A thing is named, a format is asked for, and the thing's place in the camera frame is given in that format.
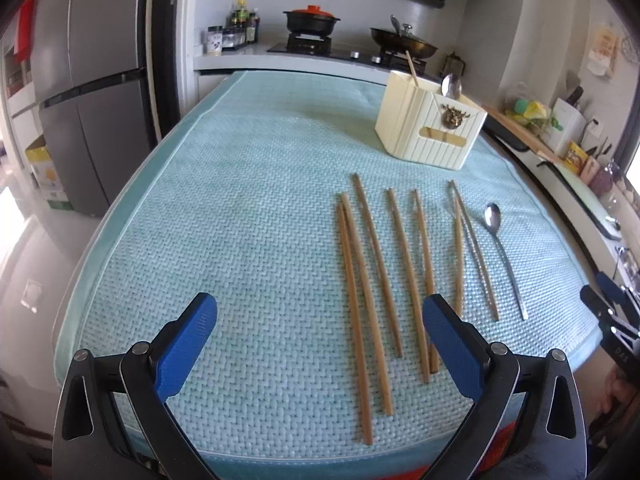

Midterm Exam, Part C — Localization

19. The plastic bag with sponges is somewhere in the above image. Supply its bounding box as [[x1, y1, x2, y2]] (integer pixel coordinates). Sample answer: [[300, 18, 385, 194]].
[[501, 82, 557, 135]]

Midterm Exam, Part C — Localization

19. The black gas stove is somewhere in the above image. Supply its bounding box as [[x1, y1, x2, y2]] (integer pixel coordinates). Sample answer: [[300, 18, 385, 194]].
[[267, 32, 430, 75]]

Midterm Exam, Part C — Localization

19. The light blue woven mat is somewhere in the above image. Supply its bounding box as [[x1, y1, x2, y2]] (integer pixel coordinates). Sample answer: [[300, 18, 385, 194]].
[[52, 71, 601, 480]]

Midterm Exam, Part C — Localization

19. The black pot with orange lid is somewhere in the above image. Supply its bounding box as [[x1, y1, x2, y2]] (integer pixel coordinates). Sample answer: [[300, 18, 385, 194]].
[[283, 4, 342, 37]]

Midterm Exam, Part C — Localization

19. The long steel spoon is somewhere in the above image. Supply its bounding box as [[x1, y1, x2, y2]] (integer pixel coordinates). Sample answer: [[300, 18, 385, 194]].
[[484, 203, 530, 322]]

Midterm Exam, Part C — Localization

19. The glass french press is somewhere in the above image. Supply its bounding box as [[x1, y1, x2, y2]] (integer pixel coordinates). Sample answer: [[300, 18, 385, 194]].
[[442, 52, 466, 82]]

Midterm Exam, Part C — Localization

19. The person's right hand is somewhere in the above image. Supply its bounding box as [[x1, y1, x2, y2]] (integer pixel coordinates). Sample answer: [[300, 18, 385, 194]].
[[590, 366, 640, 428]]

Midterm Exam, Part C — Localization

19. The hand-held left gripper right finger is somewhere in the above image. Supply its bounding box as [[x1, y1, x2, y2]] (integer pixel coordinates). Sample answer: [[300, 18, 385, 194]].
[[422, 294, 588, 480]]

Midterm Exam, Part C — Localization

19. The red cloth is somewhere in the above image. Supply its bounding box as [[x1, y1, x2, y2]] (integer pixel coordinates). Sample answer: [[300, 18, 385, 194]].
[[14, 0, 39, 64]]

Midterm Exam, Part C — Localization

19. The wooden cutting board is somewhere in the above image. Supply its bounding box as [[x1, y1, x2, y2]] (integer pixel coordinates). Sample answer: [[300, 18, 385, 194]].
[[482, 105, 567, 167]]

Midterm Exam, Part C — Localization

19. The cream ribbed utensil holder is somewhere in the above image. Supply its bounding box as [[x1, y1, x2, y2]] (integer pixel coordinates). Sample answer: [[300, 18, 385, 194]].
[[375, 71, 489, 169]]

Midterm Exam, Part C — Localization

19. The white kitchen counter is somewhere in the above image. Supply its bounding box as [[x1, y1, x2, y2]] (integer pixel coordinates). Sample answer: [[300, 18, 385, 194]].
[[192, 42, 401, 83]]

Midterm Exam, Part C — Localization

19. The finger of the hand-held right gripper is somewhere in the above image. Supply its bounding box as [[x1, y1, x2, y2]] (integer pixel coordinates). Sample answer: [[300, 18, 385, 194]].
[[595, 272, 640, 313], [580, 285, 628, 331]]

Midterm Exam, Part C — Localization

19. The grey refrigerator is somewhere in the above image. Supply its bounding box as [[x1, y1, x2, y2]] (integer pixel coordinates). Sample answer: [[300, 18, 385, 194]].
[[27, 0, 153, 218]]

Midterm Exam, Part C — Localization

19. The yellow packet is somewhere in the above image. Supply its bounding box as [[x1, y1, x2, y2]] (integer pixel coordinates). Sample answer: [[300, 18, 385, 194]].
[[565, 141, 592, 177]]

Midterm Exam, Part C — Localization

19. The dark wok with glass lid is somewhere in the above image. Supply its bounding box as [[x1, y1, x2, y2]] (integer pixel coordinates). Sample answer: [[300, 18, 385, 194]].
[[370, 15, 439, 60]]

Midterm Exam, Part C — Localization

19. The cluster of sauce bottles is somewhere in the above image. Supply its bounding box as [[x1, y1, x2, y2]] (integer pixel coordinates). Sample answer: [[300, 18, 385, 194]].
[[230, 0, 261, 44]]

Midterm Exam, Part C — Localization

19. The hanging wall calendar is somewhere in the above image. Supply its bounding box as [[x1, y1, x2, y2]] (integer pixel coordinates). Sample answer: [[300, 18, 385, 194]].
[[589, 24, 622, 79]]

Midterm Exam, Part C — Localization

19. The white drain tray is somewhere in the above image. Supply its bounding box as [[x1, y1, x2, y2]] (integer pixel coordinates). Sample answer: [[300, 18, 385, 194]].
[[547, 160, 624, 241]]

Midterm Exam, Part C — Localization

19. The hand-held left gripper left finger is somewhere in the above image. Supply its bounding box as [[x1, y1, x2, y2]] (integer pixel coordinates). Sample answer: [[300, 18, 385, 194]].
[[52, 292, 218, 480]]

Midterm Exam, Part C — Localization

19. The white knife block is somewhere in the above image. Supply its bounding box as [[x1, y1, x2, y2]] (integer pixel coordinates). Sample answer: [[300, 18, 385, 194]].
[[544, 85, 589, 157]]

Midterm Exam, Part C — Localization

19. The cardboard box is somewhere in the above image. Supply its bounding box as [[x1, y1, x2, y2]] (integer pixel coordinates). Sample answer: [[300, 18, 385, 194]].
[[25, 135, 72, 212]]

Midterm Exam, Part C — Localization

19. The row of bamboo chopsticks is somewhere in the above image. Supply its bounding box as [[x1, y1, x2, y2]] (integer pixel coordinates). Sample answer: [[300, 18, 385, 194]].
[[336, 174, 501, 447]]

